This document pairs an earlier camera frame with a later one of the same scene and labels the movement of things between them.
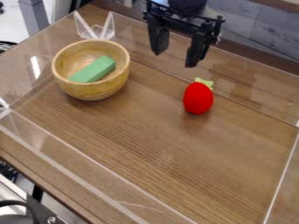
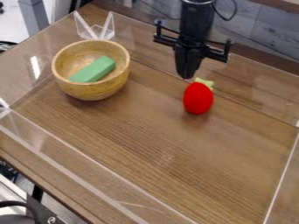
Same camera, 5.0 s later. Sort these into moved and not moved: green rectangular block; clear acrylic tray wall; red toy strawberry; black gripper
Moved: black gripper
Not moved: clear acrylic tray wall; red toy strawberry; green rectangular block
